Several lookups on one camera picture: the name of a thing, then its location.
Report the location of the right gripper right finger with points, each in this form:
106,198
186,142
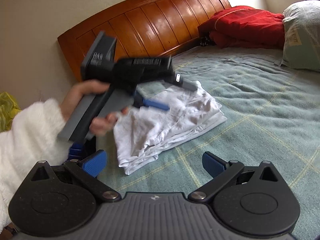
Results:
213,164

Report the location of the grey green pillow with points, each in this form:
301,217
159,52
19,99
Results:
301,24

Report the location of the white printed t-shirt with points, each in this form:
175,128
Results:
143,134

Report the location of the blue striped object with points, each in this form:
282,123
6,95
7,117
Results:
75,151

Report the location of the yellow plastic bag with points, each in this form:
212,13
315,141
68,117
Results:
8,110

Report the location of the white fluffy sleeve forearm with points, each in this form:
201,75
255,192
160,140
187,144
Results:
33,137

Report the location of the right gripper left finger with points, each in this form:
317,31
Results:
94,163

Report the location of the red blanket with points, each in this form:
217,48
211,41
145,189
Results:
245,27

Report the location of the wooden headboard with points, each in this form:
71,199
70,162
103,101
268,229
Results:
142,28

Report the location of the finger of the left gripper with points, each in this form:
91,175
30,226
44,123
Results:
140,101
177,80

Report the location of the person's left hand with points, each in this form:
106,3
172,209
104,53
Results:
99,126

